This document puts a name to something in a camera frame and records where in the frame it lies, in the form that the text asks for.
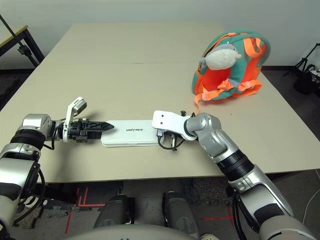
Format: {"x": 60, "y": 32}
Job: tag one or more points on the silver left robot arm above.
{"x": 32, "y": 122}

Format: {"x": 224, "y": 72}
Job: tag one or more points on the grey white plush shark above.
{"x": 221, "y": 58}

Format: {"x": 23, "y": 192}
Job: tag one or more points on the white Unitree box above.
{"x": 130, "y": 136}

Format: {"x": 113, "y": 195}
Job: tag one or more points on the black tripod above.
{"x": 305, "y": 60}

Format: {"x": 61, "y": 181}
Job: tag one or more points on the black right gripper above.
{"x": 172, "y": 136}

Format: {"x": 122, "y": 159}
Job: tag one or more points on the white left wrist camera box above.
{"x": 80, "y": 105}

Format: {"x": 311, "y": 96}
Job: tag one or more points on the teal and orange backpack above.
{"x": 240, "y": 50}

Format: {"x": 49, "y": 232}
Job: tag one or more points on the black bag on floor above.
{"x": 303, "y": 83}

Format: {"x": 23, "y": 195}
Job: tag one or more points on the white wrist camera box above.
{"x": 80, "y": 105}
{"x": 170, "y": 122}

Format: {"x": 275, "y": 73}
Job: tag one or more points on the grey right robot leg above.
{"x": 180, "y": 212}

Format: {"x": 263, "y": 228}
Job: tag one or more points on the white perforated shoe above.
{"x": 207, "y": 237}

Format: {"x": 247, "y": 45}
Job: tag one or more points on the beige robot torso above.
{"x": 132, "y": 233}

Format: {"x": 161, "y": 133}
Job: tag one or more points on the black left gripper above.
{"x": 77, "y": 132}

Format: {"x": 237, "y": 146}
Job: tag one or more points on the beige side table black frame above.
{"x": 7, "y": 32}

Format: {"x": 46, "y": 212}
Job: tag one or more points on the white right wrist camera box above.
{"x": 170, "y": 122}

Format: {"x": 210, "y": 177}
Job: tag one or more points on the grey left robot leg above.
{"x": 115, "y": 210}

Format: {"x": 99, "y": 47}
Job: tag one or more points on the thin black stand pole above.
{"x": 7, "y": 25}

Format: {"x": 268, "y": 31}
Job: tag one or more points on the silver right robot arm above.
{"x": 225, "y": 145}

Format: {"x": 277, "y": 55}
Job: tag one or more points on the grey robot leg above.
{"x": 115, "y": 210}
{"x": 180, "y": 212}

